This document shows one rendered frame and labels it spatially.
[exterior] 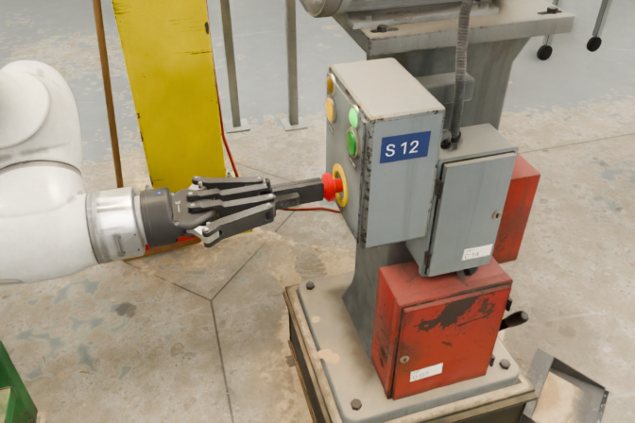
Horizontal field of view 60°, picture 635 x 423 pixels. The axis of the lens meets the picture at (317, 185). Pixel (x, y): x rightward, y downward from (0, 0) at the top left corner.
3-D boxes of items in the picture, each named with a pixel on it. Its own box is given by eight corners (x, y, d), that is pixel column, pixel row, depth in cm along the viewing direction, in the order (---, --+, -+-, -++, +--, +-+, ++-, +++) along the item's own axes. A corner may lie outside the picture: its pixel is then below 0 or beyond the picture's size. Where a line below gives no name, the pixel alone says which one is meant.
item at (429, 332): (463, 336, 137) (490, 224, 116) (489, 379, 127) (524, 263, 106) (369, 361, 131) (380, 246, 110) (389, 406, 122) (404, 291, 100)
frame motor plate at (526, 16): (494, -9, 110) (498, -28, 108) (572, 33, 91) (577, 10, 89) (322, 8, 102) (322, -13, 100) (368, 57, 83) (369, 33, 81)
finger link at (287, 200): (260, 197, 73) (265, 211, 70) (298, 191, 74) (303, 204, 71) (261, 207, 73) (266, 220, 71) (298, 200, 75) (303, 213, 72)
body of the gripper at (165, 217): (146, 222, 76) (214, 210, 78) (149, 263, 69) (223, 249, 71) (135, 177, 71) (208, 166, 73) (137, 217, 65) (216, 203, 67)
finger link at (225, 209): (187, 201, 70) (188, 208, 69) (273, 188, 72) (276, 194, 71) (191, 225, 72) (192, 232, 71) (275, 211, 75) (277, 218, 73)
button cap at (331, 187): (343, 187, 79) (344, 163, 77) (352, 203, 76) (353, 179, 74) (317, 192, 78) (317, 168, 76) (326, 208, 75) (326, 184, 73)
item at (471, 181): (468, 233, 116) (524, -39, 84) (494, 267, 107) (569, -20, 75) (402, 247, 112) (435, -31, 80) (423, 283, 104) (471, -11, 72)
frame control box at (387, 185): (443, 172, 99) (467, 31, 83) (510, 250, 82) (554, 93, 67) (312, 195, 93) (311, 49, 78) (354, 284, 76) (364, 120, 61)
